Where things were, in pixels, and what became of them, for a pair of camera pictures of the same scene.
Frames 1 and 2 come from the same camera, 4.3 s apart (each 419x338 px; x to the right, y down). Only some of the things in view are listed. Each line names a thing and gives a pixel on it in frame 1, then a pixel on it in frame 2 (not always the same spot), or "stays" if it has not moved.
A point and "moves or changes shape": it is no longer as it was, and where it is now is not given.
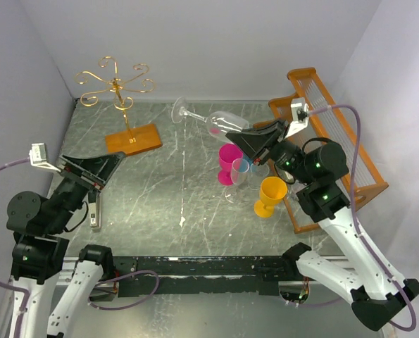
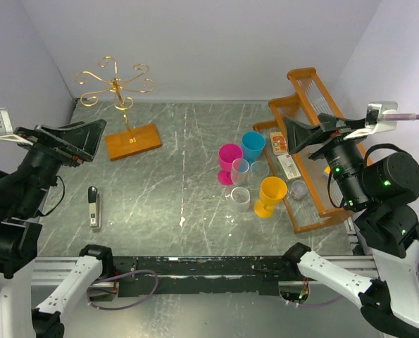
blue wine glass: x=244 y=165 moves or changes shape
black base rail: x=199 y=276 stays
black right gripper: x=255 y=143 -> x=332 y=129
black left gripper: x=91 y=172 -> x=71 y=143
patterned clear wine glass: x=257 y=171 stays
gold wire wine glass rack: x=133 y=140 stays
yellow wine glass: x=272 y=189 stays
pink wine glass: x=227 y=153 stays
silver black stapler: x=94 y=201 stays
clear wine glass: x=218 y=123 -> x=240 y=200
